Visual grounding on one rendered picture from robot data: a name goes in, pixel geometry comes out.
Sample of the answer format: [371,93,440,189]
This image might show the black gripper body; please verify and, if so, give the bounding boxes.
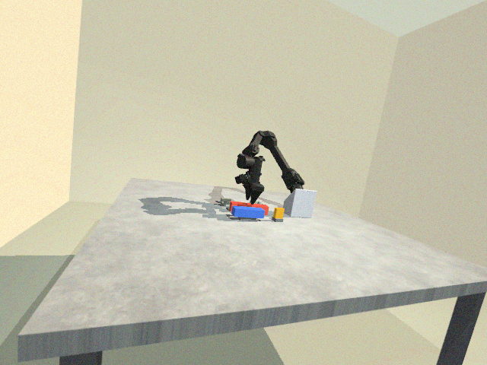
[242,169,265,192]

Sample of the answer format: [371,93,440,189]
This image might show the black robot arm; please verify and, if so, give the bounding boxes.
[235,130,305,193]

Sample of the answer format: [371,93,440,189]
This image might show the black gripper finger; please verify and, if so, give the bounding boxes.
[243,185,251,200]
[249,189,263,205]

